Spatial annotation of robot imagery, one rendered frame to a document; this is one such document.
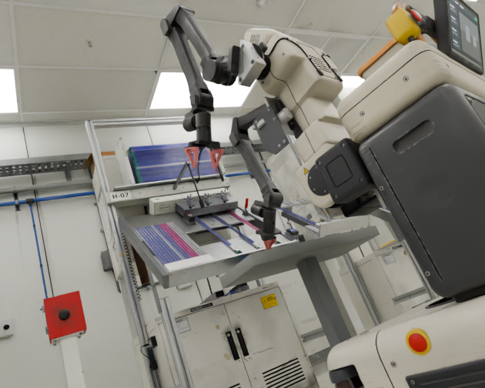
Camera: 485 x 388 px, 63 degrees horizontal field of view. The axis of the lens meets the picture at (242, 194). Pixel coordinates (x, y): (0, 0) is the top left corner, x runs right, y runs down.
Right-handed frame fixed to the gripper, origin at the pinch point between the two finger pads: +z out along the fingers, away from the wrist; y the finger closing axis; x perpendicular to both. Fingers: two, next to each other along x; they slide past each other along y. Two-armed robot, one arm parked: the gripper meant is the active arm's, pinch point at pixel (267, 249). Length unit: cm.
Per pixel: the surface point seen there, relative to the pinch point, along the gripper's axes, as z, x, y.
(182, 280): 5.6, -1.4, 41.4
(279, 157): -7, -124, -95
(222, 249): 2.8, -14.5, 15.9
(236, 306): 35.8, -12.3, 8.1
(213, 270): 4.8, -1.6, 26.7
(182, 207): -3, -60, 17
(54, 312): 11, -10, 89
